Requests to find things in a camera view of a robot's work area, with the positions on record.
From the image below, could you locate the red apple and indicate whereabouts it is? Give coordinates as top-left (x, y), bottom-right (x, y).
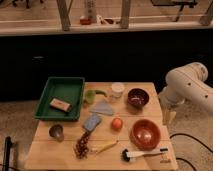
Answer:
top-left (111, 118), bottom-right (123, 131)

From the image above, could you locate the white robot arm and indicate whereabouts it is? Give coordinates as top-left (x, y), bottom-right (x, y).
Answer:
top-left (158, 62), bottom-right (213, 125)

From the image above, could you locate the white plastic cup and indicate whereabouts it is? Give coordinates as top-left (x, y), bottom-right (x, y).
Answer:
top-left (111, 82), bottom-right (125, 98)

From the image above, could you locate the metal cup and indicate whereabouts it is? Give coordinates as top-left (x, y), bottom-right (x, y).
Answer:
top-left (49, 124), bottom-right (64, 142)

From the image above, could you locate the dark purple bowl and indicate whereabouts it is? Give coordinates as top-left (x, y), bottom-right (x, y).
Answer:
top-left (127, 88), bottom-right (149, 109)

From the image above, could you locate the orange red bowl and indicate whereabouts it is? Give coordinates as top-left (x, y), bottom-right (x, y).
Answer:
top-left (130, 119), bottom-right (161, 151)

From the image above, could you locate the black white brush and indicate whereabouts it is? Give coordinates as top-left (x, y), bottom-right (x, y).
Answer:
top-left (121, 148), bottom-right (168, 162)

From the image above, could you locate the grey cloth piece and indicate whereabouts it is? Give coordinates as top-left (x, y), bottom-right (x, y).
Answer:
top-left (90, 101), bottom-right (114, 116)

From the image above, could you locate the yellow banana toy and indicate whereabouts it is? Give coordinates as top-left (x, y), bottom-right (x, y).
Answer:
top-left (91, 140), bottom-right (118, 154)

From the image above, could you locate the red brown grapes bunch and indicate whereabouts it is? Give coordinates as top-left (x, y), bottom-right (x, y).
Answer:
top-left (74, 132), bottom-right (90, 159)

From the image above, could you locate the green plastic tray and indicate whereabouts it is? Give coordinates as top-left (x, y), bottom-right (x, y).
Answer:
top-left (34, 77), bottom-right (85, 121)

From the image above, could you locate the brown sponge block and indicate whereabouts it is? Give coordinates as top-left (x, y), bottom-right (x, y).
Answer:
top-left (50, 98), bottom-right (72, 112)

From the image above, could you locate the red object on shelf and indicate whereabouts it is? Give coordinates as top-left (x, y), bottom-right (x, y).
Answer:
top-left (79, 16), bottom-right (92, 25)

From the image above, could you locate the black stand left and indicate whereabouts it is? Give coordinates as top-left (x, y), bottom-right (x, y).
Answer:
top-left (2, 136), bottom-right (12, 171)

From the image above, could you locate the black cable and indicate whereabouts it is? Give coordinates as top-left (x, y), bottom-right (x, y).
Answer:
top-left (169, 132), bottom-right (213, 171)

